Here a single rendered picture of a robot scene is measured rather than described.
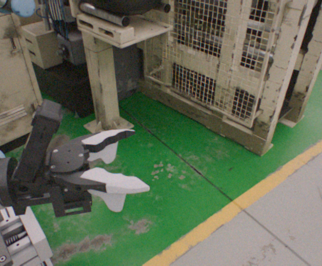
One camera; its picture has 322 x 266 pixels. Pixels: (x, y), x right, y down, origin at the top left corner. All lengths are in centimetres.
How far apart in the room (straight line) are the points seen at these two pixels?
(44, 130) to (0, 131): 176
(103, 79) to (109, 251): 104
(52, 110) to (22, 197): 15
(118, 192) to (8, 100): 173
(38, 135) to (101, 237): 128
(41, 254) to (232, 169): 136
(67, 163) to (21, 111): 172
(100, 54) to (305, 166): 146
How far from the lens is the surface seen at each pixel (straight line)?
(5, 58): 200
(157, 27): 172
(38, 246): 89
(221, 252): 161
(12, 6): 117
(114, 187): 40
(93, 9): 166
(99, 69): 196
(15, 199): 48
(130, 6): 151
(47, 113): 40
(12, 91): 208
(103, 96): 205
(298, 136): 240
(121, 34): 150
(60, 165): 44
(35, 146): 42
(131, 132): 52
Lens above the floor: 137
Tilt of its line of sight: 39 degrees down
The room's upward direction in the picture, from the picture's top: straight up
